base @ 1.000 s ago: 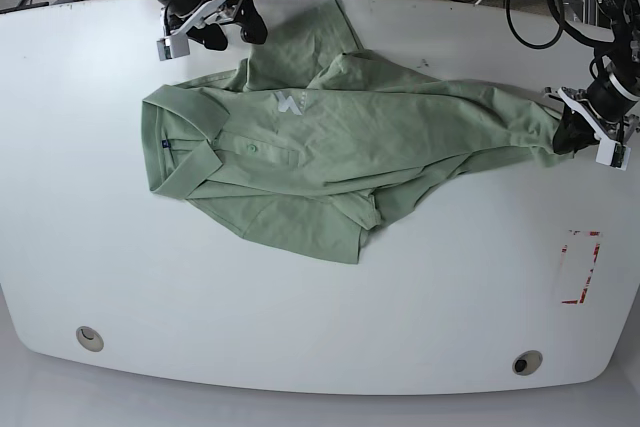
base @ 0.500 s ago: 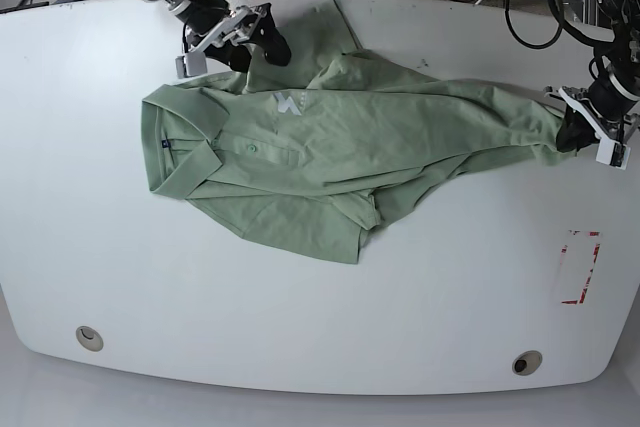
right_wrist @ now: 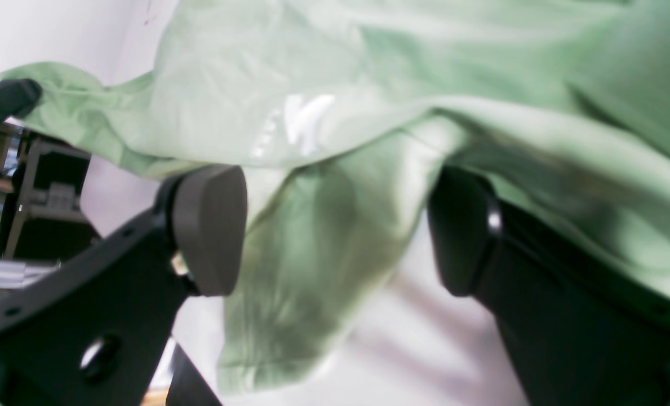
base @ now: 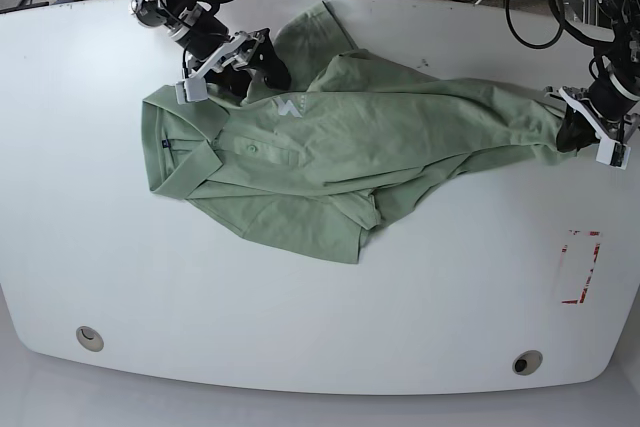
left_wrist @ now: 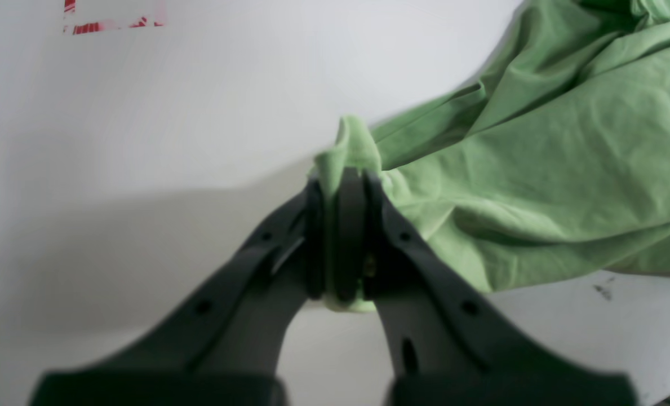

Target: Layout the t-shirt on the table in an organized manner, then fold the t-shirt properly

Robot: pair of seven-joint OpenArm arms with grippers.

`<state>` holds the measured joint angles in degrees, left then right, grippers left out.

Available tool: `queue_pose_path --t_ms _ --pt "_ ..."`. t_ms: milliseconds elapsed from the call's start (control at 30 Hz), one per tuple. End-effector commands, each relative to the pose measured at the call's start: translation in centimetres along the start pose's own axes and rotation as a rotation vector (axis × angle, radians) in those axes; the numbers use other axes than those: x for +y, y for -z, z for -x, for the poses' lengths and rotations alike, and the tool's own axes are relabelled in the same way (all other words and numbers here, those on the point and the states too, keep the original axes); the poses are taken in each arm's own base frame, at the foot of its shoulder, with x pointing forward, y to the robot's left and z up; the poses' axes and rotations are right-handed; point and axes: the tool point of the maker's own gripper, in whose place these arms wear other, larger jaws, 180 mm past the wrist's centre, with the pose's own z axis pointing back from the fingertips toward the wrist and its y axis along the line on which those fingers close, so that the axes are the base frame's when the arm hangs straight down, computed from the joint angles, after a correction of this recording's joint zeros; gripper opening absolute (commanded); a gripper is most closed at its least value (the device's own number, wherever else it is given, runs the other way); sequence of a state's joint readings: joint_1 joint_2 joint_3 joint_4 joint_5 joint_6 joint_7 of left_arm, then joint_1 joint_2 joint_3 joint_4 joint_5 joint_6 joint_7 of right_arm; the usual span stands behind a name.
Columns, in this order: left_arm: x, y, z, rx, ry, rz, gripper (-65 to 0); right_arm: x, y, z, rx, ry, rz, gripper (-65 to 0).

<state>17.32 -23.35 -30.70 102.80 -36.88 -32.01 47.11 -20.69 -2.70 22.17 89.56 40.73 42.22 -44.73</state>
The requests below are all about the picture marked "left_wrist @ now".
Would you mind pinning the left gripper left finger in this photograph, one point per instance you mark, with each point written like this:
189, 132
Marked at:
221, 346

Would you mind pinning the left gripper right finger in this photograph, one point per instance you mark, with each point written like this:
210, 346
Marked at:
448, 345

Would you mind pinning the green polo shirt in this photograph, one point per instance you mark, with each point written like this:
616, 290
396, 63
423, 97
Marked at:
554, 163

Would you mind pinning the red tape rectangle marking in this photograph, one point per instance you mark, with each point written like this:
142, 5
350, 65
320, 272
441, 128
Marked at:
83, 17

